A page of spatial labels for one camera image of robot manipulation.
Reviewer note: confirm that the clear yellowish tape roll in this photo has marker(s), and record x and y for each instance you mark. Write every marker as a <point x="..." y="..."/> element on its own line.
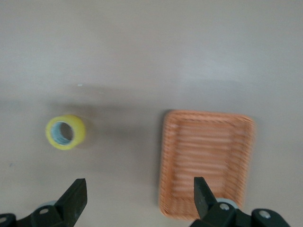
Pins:
<point x="78" y="130"/>

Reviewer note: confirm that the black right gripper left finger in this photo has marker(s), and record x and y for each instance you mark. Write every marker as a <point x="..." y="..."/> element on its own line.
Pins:
<point x="68" y="203"/>

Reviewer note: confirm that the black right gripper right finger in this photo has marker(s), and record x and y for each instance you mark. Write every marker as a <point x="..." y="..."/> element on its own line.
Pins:
<point x="208" y="205"/>

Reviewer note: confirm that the brown wicker basket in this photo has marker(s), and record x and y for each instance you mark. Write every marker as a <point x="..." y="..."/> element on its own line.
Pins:
<point x="206" y="153"/>

